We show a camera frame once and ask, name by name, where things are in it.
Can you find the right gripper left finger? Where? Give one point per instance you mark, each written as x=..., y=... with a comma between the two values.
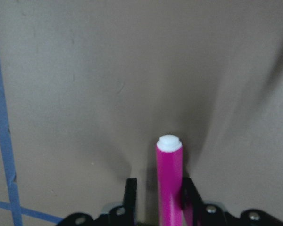
x=129, y=201

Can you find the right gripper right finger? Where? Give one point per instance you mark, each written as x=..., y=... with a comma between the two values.
x=191, y=202

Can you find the pink marker pen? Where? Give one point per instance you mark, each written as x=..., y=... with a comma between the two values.
x=169, y=159

